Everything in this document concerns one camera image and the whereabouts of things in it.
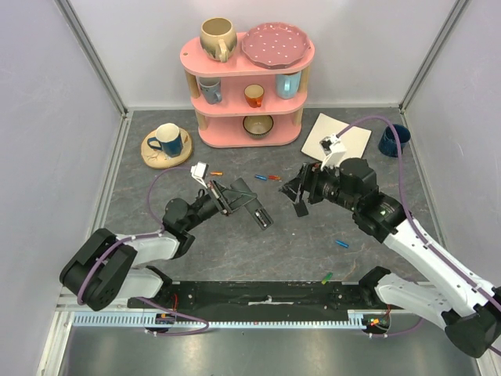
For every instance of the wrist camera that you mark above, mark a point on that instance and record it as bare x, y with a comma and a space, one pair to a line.
332, 150
199, 173

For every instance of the small orange cup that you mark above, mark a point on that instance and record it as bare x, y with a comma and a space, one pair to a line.
254, 95

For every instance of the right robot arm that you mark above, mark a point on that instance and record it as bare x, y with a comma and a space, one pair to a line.
464, 305

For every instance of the white cable duct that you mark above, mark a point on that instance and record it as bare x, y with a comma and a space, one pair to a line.
153, 320

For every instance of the beige ceramic mug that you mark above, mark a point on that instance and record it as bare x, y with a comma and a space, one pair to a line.
218, 38

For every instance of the black remote battery cover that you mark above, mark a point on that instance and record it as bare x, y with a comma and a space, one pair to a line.
300, 209

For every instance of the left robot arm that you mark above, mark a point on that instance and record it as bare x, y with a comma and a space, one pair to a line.
101, 270

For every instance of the pink dotted plate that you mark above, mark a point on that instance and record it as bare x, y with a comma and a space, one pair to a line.
275, 45

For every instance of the black remote control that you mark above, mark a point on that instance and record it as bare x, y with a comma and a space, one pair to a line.
248, 199

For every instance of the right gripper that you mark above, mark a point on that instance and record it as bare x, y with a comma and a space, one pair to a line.
308, 182

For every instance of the grey blue mug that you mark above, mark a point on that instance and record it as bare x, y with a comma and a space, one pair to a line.
211, 89

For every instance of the light blue mug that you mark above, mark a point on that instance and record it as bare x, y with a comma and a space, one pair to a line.
287, 85

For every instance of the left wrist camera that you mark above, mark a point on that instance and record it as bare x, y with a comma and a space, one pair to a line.
199, 173

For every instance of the dark blue mug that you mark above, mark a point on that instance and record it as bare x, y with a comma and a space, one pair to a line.
388, 145

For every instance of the blue metallic battery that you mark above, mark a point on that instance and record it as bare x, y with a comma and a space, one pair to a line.
341, 243

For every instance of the blue mug cream interior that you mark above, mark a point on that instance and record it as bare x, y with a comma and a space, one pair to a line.
167, 138

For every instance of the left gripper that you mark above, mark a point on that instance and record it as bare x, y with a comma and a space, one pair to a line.
229, 199

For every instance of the dark patterned bowl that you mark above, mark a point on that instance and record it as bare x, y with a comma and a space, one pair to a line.
258, 126

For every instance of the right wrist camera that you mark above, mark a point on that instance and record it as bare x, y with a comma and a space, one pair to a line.
332, 150

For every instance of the pink three-tier shelf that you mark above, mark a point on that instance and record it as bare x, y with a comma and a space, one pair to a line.
221, 125

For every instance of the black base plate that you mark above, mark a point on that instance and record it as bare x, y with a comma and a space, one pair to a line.
266, 300

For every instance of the square white plate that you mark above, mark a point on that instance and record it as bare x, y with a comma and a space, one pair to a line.
351, 144

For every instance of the beige round saucer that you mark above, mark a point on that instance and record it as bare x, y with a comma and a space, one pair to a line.
159, 160

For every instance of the green battery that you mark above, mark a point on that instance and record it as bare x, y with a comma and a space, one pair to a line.
326, 278

